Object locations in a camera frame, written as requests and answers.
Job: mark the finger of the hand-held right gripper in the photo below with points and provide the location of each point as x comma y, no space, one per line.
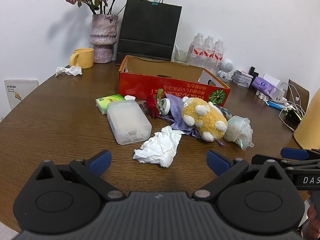
291,153
257,159

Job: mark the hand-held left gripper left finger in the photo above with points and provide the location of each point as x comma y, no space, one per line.
101,163

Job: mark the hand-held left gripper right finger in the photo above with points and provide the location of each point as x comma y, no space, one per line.
218,163

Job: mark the clear plastic bag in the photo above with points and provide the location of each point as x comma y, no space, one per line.
237,130

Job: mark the yellow plush toy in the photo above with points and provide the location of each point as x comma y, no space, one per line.
205,120

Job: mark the translucent plastic container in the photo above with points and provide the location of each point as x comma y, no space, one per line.
127,120

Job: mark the large white tissue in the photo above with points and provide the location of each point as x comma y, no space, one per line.
160,147

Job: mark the green tissue packet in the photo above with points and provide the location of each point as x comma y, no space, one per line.
107,100

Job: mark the purple cloth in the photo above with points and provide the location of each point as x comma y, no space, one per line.
176,111

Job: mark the small white case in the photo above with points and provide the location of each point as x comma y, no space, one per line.
130,97

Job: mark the red artificial rose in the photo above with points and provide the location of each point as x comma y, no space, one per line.
151,105

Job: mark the round metal tin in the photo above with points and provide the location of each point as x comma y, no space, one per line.
165,106

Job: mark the orange cardboard box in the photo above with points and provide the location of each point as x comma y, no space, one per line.
140,85

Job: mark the person's right hand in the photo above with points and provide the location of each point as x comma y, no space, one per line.
312,215

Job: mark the yellow curved object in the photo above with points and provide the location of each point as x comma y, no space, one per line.
308,127

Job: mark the black and yellow clip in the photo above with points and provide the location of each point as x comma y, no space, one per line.
293,115

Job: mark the white charger block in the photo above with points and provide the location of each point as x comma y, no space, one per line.
278,93

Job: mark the wooden chair back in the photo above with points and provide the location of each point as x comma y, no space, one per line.
301,91

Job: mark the purple tissue packet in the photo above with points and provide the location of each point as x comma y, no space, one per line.
262,83

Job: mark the white robot figure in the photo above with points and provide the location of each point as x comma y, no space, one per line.
226,66

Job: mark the small crumpled white tissue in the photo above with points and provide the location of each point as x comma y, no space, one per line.
68,71

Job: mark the yellow mug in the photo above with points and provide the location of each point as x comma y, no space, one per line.
84,58

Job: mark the white booklet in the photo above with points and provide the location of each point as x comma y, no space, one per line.
20,92

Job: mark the clear water bottle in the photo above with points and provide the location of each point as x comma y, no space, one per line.
218,55
197,51
208,52

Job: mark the clear glass cup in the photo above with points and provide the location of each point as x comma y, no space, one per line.
180,56

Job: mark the mottled purple ceramic vase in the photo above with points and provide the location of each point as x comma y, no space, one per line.
102,37

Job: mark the black paper bag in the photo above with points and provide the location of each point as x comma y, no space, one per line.
150,25

